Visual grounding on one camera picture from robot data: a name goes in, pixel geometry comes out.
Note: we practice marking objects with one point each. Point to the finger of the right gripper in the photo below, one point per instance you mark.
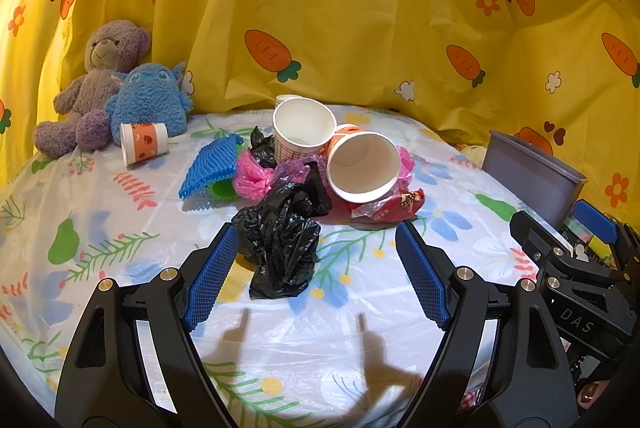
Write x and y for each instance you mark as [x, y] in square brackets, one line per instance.
[537, 240]
[604, 226]

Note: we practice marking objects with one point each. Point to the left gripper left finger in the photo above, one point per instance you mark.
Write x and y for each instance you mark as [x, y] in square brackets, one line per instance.
[103, 381]

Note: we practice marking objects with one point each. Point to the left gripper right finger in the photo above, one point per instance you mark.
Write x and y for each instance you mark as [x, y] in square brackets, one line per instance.
[528, 381]

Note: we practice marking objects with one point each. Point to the red snack wrapper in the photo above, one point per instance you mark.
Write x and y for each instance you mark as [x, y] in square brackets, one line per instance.
[399, 204]

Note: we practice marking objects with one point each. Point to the large orange paper cup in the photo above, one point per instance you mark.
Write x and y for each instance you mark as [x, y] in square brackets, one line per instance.
[362, 165]

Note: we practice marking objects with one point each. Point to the black plastic bag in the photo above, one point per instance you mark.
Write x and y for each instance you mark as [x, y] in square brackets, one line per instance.
[279, 234]

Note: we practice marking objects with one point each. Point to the small orange paper cup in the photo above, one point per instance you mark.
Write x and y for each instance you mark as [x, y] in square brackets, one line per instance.
[142, 142]

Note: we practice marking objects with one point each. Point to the pink plastic bag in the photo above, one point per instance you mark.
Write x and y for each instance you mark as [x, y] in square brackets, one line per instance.
[252, 182]

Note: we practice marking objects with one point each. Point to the grid pattern paper cup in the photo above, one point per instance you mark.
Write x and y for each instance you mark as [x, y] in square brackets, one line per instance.
[301, 127]

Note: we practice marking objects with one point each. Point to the green foam net sleeve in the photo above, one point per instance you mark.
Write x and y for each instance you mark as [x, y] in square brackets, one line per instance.
[222, 191]

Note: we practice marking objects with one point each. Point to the small grid paper cup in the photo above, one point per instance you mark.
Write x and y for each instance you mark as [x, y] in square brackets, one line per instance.
[283, 98]

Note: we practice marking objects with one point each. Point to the yellow green box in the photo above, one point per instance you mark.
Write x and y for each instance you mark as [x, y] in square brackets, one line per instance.
[586, 245]

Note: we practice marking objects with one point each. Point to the grey plastic bin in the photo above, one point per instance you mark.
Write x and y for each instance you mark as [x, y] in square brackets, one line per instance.
[543, 182]

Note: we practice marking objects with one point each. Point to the yellow plush toy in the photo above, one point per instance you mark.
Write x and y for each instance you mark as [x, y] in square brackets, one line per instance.
[474, 153]

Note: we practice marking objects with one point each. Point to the floral white bed sheet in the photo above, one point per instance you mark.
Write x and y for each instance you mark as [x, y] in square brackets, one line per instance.
[348, 347]

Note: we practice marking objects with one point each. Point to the yellow carrot print curtain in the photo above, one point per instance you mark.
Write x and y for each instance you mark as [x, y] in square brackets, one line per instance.
[564, 72]

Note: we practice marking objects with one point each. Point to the blue plush monster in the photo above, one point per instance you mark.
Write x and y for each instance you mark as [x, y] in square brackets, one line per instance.
[149, 94]

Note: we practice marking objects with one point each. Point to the purple teddy bear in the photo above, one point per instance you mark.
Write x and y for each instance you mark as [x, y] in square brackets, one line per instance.
[114, 49]

